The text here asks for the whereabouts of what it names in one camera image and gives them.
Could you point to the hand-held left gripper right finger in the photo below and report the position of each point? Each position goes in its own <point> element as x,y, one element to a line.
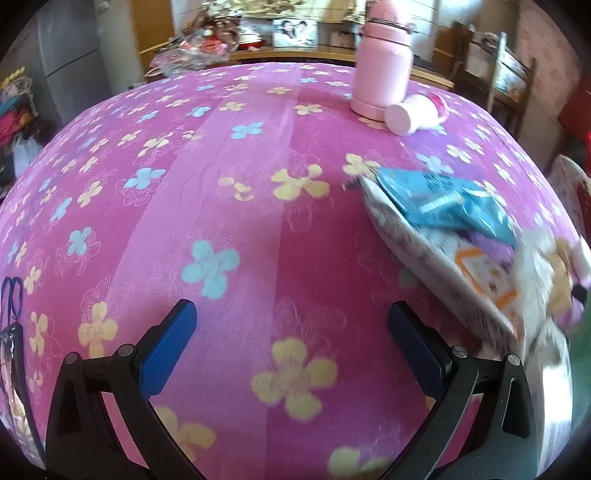
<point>415,350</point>

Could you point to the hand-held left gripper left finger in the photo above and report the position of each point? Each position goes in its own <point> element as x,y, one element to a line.
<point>166,350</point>

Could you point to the orange and white box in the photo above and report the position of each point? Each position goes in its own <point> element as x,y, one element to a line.
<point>480,272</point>

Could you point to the purple soft item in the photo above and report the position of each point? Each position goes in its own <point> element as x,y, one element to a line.
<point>494,249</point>

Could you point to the white fluffy bundle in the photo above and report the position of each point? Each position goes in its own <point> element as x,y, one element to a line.
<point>535,267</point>

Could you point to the blue plastic packet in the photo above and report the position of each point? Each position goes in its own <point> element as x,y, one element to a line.
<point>438,203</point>

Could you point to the pink floral tablecloth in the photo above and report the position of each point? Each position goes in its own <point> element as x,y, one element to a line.
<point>231,207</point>

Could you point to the dark printed packet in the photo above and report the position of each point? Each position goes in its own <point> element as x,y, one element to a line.
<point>14,392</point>

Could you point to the white bottle with pink label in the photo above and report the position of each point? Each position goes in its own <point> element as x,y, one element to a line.
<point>411,115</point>

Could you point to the wooden cabinet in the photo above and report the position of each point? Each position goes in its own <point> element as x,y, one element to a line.
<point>434,77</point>

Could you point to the pile of clothes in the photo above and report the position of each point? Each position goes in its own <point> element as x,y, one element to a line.
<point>18,120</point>

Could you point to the pink insulated bottle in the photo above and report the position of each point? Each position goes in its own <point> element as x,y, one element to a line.
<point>381,69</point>

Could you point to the wooden chair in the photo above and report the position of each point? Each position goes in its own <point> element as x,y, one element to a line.
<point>503,69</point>

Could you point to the plastic wrapped bouquet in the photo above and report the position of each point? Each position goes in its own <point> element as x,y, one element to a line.
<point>194,50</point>

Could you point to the grey refrigerator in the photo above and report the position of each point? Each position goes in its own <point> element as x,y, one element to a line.
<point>69,50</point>

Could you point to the floral covered air conditioner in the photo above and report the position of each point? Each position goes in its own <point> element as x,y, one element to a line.
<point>549,41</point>

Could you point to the yellow floral cover cloth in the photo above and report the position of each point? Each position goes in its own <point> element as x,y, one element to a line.
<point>323,9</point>

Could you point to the small couple photo frame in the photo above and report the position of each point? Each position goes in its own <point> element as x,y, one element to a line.
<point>293,33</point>

